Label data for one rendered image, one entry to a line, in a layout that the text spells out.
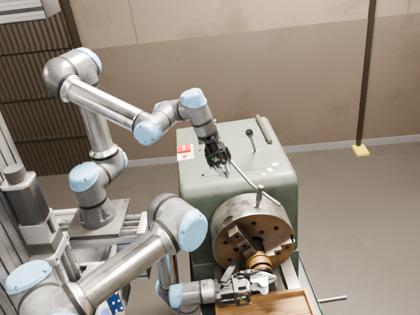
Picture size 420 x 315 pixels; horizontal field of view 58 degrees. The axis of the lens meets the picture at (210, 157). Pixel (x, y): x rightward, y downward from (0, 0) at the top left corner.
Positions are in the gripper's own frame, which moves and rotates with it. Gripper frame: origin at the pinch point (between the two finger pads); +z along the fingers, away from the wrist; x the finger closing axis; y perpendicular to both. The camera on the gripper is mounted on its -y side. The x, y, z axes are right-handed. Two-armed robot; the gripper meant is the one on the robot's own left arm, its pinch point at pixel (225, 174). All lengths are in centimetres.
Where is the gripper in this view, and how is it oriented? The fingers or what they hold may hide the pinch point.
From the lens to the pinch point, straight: 140.2
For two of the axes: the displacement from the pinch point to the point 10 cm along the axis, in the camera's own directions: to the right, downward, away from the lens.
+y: 0.9, 5.1, -8.6
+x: 9.3, -3.5, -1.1
